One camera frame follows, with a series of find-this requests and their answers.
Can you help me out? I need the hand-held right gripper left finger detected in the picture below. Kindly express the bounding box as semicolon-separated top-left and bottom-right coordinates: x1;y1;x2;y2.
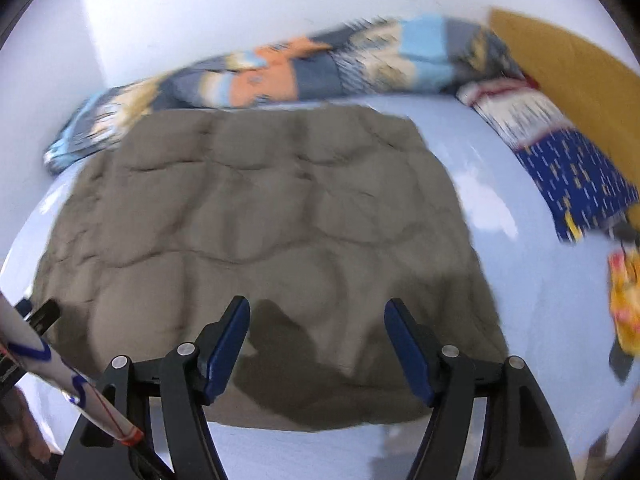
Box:
55;295;251;480

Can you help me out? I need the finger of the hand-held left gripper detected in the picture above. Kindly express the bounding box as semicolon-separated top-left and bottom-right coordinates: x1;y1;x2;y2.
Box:
14;299;62;334

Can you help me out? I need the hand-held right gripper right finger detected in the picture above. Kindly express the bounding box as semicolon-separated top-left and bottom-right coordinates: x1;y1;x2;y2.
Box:
384;298;576;480

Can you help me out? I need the olive quilted jacket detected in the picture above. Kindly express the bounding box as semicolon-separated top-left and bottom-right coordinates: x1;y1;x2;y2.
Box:
30;105;511;433

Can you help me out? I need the person's left hand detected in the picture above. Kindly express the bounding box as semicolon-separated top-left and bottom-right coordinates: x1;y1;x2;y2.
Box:
7;391;52;462

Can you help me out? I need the yellow pink floral cloth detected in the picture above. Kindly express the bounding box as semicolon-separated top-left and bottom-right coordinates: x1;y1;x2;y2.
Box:
607;247;640;356

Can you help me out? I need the navy star print pillow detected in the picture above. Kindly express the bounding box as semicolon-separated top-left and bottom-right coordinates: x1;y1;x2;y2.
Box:
515;127;640;243

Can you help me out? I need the white building print pillow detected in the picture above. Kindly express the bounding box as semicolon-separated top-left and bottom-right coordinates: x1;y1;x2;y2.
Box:
457;77;576;151

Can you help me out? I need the patchwork fleece blanket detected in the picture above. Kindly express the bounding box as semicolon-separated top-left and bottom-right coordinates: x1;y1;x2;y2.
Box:
42;14;526;176

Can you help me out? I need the wooden headboard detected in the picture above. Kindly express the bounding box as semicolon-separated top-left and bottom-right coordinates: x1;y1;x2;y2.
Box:
487;7;640;186

